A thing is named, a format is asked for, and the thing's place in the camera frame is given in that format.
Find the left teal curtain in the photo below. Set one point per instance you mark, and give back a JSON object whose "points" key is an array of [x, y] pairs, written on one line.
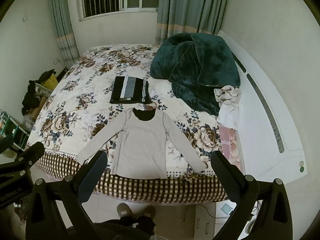
{"points": [[64, 31]]}

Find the left grey shoe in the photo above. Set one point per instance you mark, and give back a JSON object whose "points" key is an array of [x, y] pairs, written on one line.
{"points": [[124, 210]]}

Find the beige long sleeve shirt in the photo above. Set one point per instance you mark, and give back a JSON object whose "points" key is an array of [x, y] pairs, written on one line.
{"points": [[141, 143]]}

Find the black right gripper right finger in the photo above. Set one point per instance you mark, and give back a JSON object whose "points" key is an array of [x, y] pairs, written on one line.
{"points": [[274, 220]]}

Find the green white shelf rack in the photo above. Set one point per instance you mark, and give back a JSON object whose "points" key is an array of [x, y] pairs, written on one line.
{"points": [[9, 127]]}

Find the crumpled white cloth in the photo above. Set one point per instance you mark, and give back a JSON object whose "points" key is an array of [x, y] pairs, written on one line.
{"points": [[228, 98]]}

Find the folded black striped garment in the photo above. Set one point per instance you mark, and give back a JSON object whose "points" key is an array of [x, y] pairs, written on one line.
{"points": [[128, 90]]}

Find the dark green plush blanket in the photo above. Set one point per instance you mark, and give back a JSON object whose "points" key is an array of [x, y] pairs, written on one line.
{"points": [[196, 64]]}

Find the white bed headboard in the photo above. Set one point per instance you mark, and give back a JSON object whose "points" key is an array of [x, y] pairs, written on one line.
{"points": [[270, 143]]}

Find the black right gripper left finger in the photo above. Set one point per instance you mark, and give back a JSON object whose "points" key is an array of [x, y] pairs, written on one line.
{"points": [[44, 220]]}

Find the pink floral pillow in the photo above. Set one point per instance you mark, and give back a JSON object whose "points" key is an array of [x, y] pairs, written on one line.
{"points": [[231, 147]]}

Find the right grey shoe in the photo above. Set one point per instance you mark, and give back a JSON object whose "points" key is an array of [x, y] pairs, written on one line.
{"points": [[149, 211]]}

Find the black clothes pile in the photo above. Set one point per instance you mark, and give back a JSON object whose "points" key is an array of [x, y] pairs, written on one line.
{"points": [[36, 91]]}

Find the yellow cardboard box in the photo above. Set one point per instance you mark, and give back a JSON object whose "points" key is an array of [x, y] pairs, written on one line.
{"points": [[50, 83]]}

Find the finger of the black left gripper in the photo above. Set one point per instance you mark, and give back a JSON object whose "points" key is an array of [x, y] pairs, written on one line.
{"points": [[22, 163]]}

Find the grey shoe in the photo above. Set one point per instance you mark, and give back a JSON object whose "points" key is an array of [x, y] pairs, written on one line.
{"points": [[124, 210], [149, 211]]}

